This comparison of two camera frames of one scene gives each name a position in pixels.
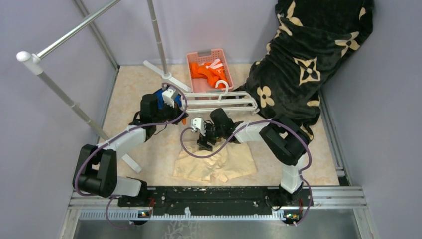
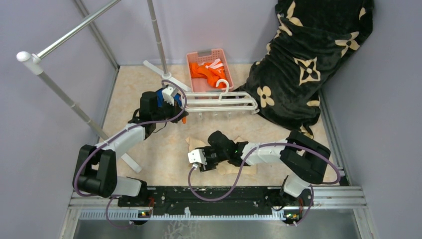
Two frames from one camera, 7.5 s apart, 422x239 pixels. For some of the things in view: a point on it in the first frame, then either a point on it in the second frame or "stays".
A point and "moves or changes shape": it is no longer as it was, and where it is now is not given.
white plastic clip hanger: (222, 101) stays
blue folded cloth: (160, 100) stays
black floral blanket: (312, 40) stays
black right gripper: (202, 141) to (209, 165)
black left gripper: (176, 112) stays
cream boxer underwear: (235, 159) moves or changes shape
